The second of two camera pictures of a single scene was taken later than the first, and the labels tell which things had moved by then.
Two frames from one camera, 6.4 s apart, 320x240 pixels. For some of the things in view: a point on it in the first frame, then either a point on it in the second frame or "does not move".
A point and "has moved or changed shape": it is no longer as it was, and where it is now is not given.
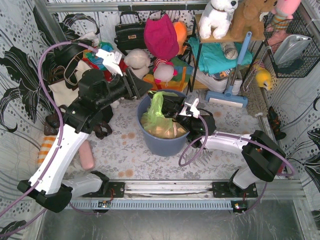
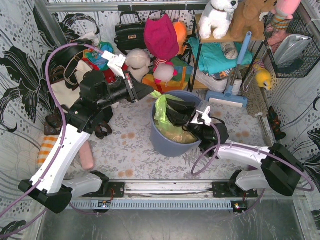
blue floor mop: (228, 97) does not move
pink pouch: (86, 154) does not move
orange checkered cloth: (47, 143) does not move
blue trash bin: (160, 146) → (173, 149)
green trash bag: (154, 122) has moved or changed shape
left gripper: (130, 83) does not move
